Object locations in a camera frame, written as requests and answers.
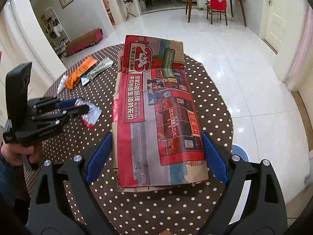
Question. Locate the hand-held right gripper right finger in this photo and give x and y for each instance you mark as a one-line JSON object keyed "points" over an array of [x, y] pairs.
{"points": [[215, 158]]}

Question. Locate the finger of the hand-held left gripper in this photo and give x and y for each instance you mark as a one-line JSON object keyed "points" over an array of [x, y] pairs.
{"points": [[78, 111], [67, 103]]}

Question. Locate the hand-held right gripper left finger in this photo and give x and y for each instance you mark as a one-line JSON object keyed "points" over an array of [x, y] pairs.
{"points": [[97, 158]]}

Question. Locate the silver and red wrapper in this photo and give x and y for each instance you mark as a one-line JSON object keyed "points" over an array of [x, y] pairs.
{"points": [[92, 114]]}

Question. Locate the person's left forearm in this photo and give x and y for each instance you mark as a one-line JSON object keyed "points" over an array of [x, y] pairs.
{"points": [[9, 183]]}

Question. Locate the person's left hand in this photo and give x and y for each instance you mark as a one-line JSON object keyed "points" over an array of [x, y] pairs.
{"points": [[13, 154]]}

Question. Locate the person's right hand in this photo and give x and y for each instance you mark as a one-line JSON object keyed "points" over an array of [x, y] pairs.
{"points": [[165, 233]]}

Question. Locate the small white bottle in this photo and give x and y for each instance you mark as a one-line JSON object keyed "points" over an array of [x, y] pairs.
{"points": [[62, 84]]}

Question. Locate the small blue white wrapper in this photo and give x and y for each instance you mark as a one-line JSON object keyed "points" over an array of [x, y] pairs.
{"points": [[85, 81]]}

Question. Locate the orange snack packet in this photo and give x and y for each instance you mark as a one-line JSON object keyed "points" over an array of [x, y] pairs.
{"points": [[82, 73]]}

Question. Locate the green foil packet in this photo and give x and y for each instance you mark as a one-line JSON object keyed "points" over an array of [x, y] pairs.
{"points": [[99, 69]]}

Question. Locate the red upholstered bench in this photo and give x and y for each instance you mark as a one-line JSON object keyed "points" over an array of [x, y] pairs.
{"points": [[84, 40]]}

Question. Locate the round polka dot table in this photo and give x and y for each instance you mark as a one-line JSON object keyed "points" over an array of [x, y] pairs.
{"points": [[171, 213]]}

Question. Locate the white shoe rack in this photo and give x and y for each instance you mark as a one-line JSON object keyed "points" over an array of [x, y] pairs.
{"points": [[55, 31]]}

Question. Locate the wooden coat stand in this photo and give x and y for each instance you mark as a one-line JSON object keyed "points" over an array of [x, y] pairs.
{"points": [[129, 11]]}

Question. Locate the wooden chair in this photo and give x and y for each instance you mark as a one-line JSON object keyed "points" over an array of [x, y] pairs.
{"points": [[217, 13]]}

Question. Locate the white door with valance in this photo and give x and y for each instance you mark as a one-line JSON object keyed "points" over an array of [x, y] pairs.
{"points": [[276, 17]]}

